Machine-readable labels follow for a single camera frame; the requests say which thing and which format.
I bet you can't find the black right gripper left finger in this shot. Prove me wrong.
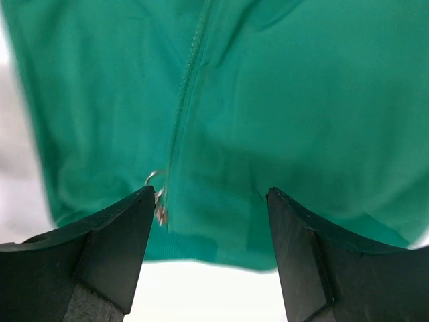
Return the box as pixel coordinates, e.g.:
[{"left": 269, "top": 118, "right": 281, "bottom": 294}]
[{"left": 1, "top": 186, "right": 155, "bottom": 321}]

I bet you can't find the green jacket white lining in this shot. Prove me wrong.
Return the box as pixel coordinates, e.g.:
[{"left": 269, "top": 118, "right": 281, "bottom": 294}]
[{"left": 2, "top": 1, "right": 428, "bottom": 270}]

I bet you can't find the silver zipper pull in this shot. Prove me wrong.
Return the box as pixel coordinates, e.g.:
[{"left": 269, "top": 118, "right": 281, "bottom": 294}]
[{"left": 145, "top": 170, "right": 168, "bottom": 226}]

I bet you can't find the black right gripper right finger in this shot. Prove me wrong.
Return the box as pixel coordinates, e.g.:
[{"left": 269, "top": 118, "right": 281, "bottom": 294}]
[{"left": 267, "top": 188, "right": 428, "bottom": 321}]

